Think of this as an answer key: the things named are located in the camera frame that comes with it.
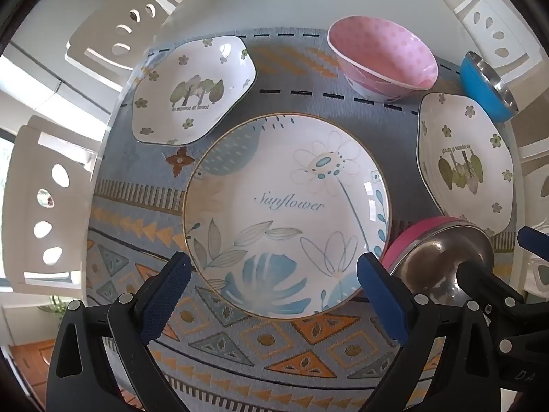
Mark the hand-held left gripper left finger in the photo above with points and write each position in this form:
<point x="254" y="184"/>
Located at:
<point x="166" y="294"/>

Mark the white chair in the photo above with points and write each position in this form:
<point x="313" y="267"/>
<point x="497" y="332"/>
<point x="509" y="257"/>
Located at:
<point x="536" y="274"/>
<point x="47" y="206"/>
<point x="510" y="21"/>
<point x="116" y="21"/>

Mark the pink steel bowl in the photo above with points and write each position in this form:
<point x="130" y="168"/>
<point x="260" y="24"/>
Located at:
<point x="433" y="253"/>

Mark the round floral plate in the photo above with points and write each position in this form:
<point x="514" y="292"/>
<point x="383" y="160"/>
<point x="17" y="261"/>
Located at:
<point x="283" y="206"/>

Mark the pink dotted ceramic bowl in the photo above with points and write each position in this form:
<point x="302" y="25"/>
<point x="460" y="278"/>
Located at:
<point x="381" y="58"/>

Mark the square plate with tree print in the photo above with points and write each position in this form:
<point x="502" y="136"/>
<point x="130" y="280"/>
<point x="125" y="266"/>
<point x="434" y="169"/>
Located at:
<point x="465" y="163"/>
<point x="193" y="90"/>

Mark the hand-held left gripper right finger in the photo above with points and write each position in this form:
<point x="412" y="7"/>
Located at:
<point x="381" y="300"/>

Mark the green potted plant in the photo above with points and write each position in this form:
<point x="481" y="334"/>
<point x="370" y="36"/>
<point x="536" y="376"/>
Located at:
<point x="55" y="307"/>

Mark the patterned woven table mat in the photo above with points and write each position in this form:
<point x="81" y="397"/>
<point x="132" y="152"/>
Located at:
<point x="300" y="352"/>

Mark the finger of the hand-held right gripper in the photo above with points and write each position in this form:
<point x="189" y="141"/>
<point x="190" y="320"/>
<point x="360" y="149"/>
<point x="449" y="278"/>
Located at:
<point x="487" y="285"/>
<point x="534" y="242"/>

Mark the blue steel bowl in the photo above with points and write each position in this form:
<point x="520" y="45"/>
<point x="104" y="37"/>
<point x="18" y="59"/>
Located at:
<point x="482" y="86"/>

